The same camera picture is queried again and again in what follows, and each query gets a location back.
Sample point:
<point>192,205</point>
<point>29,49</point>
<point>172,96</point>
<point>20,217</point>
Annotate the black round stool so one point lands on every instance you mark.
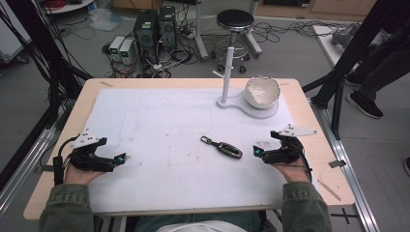
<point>235,22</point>

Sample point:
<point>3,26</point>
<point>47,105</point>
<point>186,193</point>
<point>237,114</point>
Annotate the person's left hand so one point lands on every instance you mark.
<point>79,175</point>

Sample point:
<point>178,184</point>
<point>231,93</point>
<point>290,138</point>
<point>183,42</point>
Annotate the black computer tower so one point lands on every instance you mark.
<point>167,27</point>
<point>145,32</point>

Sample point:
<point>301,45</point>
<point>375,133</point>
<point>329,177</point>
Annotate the white eggshell-shaped bowl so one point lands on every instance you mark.
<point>261,92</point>

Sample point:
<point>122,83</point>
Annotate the person's white shirt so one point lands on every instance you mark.
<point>196,227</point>

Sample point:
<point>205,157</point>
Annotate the grey tape piece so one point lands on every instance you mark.
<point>337,163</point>

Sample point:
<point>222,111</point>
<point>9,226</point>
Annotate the white table mat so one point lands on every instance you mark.
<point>167,174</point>

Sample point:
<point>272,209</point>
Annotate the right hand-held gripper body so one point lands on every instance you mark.
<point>285,151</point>

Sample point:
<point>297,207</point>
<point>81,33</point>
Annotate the thin wooden stick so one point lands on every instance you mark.
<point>328,190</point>

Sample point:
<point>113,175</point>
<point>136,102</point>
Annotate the person's right hand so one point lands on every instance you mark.
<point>294,174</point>

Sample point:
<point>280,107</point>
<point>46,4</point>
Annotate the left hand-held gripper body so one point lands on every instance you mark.
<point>88,158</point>

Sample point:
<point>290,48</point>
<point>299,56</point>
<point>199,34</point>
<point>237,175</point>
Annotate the black metal frame stand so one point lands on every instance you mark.
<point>351,51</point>
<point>38,42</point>

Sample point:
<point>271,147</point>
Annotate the white stand with post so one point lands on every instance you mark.
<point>227,74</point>

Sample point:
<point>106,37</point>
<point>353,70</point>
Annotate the grey power supply unit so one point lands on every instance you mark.
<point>116,46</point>
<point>126,51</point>

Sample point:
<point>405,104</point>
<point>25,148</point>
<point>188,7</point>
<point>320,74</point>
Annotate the aluminium rail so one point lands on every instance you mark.
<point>24,164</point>
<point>346,167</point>

